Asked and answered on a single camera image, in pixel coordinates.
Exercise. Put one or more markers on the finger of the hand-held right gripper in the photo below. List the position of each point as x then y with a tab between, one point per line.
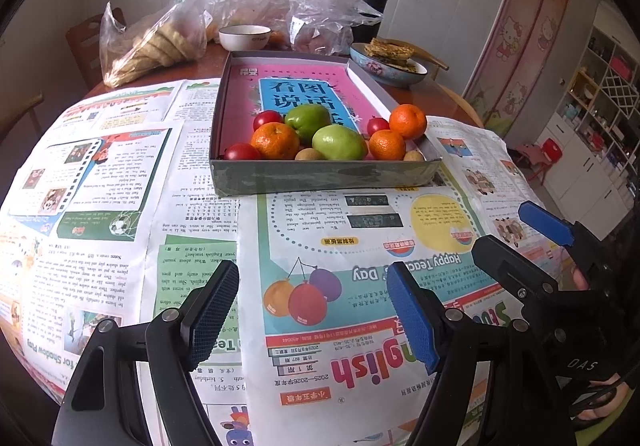
545	223
510	266

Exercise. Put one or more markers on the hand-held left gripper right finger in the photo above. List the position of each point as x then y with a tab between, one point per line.
412	316

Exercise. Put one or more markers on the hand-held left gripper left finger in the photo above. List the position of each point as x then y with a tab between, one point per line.
210	316

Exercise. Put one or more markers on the brown kiwi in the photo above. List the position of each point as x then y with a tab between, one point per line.
413	156
307	155

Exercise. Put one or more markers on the grey cardboard box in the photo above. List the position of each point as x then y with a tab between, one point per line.
325	178

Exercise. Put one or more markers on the red tomato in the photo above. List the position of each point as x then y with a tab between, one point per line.
239	152
267	119
377	125

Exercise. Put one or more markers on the large mandarin orange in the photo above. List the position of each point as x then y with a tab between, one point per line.
275	140

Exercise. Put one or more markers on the light green apple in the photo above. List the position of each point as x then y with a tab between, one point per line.
337	143

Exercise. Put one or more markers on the dark green apple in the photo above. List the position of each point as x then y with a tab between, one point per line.
305	118

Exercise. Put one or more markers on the person's right hand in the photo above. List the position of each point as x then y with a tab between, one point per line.
595	376

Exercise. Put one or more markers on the pink plastic stool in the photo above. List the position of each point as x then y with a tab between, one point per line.
529	153

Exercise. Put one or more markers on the red plastic stool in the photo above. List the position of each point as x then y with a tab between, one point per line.
551	150

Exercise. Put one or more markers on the newspaper with balloon print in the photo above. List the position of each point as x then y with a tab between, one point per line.
350	236

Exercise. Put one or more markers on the white shelf cabinet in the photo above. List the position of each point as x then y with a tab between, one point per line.
595	125

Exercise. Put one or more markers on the newspaper with purple cartoon figures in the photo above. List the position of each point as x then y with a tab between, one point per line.
100	276

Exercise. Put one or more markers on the wooden chair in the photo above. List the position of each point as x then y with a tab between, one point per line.
22	113
85	45
465	105
436	59

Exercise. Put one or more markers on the newspaper with film strip picture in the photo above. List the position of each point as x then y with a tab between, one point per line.
125	165

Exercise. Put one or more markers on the pink cartoon cat door curtain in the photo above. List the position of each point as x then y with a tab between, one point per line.
520	35

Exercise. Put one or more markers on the blue floral bowl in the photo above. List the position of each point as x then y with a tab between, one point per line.
385	75

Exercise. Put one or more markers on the open textbook at left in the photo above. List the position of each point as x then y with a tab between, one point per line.
140	100

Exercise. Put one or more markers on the stack of fried pancakes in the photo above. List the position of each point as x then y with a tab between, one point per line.
390	50

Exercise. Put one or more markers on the pink and blue book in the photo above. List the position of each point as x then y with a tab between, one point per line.
295	90

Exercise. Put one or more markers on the plastic bag of bread rings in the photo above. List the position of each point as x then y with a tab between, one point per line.
155	45

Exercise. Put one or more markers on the white bowl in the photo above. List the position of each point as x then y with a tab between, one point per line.
245	38

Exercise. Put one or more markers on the black thermos bottle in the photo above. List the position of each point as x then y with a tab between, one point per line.
370	0

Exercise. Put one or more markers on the clear plastic bag of food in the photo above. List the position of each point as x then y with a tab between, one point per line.
325	10

